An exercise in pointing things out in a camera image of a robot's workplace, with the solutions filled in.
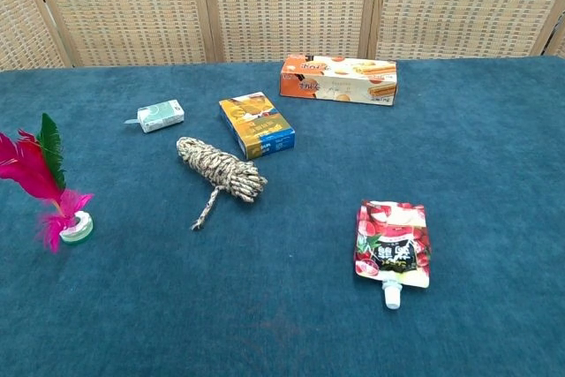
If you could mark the colourful feather shuttlecock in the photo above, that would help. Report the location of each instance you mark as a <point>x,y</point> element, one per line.
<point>53,191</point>

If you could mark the yellow blue snack box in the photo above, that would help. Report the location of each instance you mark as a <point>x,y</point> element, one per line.
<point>257,125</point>

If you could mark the long orange white biscuit box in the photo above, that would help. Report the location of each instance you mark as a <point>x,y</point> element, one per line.
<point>339,79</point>

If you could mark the small white tissue pack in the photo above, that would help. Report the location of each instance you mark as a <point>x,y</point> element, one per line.
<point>160,115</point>

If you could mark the red fruit drink pouch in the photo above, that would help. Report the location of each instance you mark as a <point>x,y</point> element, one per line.
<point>393,244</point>

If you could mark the woven folding screen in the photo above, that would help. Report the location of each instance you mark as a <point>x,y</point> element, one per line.
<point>282,4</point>

